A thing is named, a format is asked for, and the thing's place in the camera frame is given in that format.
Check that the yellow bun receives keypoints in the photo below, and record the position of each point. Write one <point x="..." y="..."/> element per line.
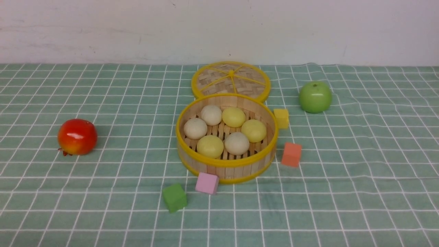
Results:
<point x="254" y="130"/>
<point x="233" y="117"/>
<point x="210" y="146"/>

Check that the green apple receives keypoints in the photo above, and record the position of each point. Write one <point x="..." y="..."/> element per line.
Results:
<point x="315" y="97"/>

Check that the yellow cube block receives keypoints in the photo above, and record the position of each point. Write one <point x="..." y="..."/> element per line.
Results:
<point x="282" y="117"/>

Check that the white bun front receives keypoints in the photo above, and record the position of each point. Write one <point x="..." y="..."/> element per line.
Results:
<point x="236" y="144"/>

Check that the green cube block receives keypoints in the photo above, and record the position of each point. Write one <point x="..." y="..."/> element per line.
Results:
<point x="174" y="197"/>

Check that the green checkered tablecloth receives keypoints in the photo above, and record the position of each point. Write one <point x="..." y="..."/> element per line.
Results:
<point x="367" y="177"/>

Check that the yellow bun front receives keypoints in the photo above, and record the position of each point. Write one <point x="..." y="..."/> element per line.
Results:
<point x="254" y="130"/>

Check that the woven bamboo steamer lid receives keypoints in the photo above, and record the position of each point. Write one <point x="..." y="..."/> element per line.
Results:
<point x="231" y="77"/>

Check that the white bun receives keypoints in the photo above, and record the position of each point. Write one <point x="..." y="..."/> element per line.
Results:
<point x="211" y="115"/>
<point x="236" y="144"/>
<point x="195" y="128"/>

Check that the bamboo steamer tray yellow rim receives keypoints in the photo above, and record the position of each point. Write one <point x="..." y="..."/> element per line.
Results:
<point x="229" y="169"/>

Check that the pink cube block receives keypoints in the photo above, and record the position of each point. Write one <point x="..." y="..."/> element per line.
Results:
<point x="207" y="183"/>

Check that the orange cube block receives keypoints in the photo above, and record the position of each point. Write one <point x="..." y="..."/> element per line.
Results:
<point x="291" y="154"/>

